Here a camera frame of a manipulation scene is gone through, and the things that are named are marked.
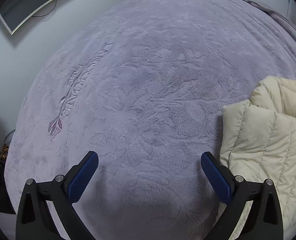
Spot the purple plush bed blanket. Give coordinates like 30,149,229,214
5,0,296,239

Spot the cream quilted puffer jacket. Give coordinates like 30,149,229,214
220,76,296,239

